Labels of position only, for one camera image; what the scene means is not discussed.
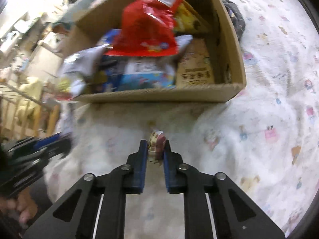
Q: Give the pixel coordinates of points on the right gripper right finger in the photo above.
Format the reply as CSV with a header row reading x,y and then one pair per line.
x,y
204,215

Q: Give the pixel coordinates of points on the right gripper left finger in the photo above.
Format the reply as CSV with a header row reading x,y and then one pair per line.
x,y
128,178

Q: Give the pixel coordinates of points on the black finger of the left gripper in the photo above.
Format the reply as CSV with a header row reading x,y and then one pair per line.
x,y
24,162

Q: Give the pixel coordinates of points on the small round candy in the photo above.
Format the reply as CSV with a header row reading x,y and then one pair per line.
x,y
156,146

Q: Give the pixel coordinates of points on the blue star snack bag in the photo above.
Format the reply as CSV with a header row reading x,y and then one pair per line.
x,y
135,73

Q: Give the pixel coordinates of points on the orange peanut snack bag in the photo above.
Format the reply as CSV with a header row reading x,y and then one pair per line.
x,y
194,68

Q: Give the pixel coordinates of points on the person's left hand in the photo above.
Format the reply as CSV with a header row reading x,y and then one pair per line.
x,y
23,204

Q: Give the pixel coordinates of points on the wooden yellow rack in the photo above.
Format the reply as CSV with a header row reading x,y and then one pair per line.
x,y
23,116

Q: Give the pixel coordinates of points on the white patterned bed quilt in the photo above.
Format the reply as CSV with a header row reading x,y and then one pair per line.
x,y
265,139

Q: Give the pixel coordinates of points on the white red snack bag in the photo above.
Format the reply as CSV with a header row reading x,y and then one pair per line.
x,y
78,70

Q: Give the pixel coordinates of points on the large red snack bag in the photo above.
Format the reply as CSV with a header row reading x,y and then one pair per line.
x,y
147,29

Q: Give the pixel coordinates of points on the yellow chip bag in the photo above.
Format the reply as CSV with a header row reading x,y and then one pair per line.
x,y
188,21

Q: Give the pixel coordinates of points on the dark plaid cloth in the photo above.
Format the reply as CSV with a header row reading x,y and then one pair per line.
x,y
236,18

